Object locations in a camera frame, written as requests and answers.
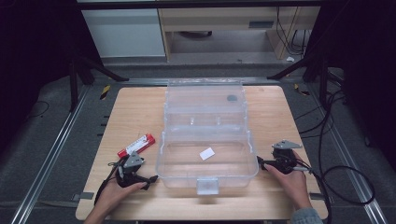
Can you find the red and white packet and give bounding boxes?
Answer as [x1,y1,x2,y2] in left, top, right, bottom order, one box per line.
[117,133,156,159]

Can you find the short metal rail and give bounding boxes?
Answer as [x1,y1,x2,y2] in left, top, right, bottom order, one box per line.
[123,77,282,87]

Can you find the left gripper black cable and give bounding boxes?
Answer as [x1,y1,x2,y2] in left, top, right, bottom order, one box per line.
[93,160,126,206]

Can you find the clear plastic storage box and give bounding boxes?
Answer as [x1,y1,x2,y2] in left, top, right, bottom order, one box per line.
[155,77,261,197]

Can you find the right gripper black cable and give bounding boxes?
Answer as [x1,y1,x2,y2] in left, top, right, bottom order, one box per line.
[292,157,332,224]

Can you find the thin black cable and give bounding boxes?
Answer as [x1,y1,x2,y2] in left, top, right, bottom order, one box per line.
[27,100,50,119]

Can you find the black metal stand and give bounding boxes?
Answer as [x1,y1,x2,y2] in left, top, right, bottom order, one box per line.
[68,55,131,114]
[266,51,332,108]

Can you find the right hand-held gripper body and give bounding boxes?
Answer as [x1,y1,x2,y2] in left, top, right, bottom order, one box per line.
[271,139,304,175]

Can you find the black looped cable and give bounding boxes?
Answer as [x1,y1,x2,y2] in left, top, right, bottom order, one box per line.
[321,164,376,206]

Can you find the bundle of black cables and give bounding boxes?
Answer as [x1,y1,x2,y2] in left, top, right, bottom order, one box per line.
[293,88,347,169]

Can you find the white cabinet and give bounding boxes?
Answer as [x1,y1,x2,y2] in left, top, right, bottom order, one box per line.
[80,7,166,59]

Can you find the light wooden desk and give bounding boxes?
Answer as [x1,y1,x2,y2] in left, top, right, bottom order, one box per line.
[157,6,321,61]

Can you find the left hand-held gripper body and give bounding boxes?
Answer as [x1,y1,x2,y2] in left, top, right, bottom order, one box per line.
[115,150,150,189]

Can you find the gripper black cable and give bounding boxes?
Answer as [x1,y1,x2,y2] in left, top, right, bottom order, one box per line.
[292,157,332,224]
[93,160,126,206]

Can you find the hanging black desk cables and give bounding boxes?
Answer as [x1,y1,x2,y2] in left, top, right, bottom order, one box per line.
[275,6,313,58]

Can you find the person's left hand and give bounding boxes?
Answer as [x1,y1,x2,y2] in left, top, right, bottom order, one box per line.
[92,181,149,219]

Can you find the white paper slip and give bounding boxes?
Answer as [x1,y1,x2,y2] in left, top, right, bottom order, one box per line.
[199,147,217,161]

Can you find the yellow and black tape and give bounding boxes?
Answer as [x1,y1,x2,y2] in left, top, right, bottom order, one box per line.
[99,84,112,101]
[293,82,311,96]

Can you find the person's right hand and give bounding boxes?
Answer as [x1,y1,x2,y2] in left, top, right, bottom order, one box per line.
[263,151,313,211]

